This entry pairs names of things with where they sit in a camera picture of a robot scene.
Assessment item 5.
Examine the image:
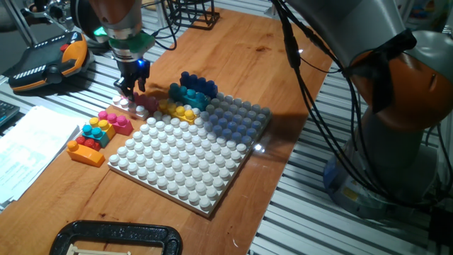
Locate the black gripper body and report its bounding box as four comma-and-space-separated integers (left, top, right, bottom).
116, 58, 151, 89

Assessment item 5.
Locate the light pink four-stud brick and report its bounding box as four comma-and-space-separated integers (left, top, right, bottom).
132, 91, 159, 114

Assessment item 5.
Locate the white four-stud brick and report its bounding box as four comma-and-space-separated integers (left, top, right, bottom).
112, 94, 150, 121

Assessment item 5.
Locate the yellow four-stud brick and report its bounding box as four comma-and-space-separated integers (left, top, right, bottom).
158, 98, 199, 125

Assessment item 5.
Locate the teal four-stud brick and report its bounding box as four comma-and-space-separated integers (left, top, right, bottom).
168, 82, 212, 111

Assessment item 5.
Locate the blue four-stud brick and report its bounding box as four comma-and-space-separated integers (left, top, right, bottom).
179, 71, 219, 99

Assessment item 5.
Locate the magenta three-stud brick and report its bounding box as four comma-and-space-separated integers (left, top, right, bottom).
98, 110, 134, 137

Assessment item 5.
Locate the yellow two-stud brick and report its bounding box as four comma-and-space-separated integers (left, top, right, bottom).
88, 117, 117, 140

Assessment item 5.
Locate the teal two-stud brick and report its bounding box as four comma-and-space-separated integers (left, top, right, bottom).
81, 124, 110, 148

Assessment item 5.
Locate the black filament spool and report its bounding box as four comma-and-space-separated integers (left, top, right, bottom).
69, 0, 107, 43

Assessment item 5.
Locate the orange curved brick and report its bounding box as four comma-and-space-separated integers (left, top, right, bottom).
66, 140, 106, 168

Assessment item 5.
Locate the orange and black teach pendant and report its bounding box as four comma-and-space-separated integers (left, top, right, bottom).
7, 30, 89, 93

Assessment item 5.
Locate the white studded baseplate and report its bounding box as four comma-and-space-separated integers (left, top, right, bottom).
108, 92, 273, 217

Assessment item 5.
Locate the white paper stack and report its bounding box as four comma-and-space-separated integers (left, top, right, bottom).
0, 105, 88, 210

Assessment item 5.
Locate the brown wooden board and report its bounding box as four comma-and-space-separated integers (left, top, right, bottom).
0, 7, 336, 255

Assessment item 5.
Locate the black keyboard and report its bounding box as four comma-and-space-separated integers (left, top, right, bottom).
0, 99, 21, 128

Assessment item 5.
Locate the black C-clamp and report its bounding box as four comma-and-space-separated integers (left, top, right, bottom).
48, 220, 184, 255

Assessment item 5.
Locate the black wire stand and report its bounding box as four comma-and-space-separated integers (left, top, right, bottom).
164, 0, 221, 31

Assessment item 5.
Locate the small wooden compartment frame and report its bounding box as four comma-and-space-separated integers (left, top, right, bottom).
66, 243, 132, 255

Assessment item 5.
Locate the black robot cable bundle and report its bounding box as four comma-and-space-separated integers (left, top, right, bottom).
270, 0, 418, 208

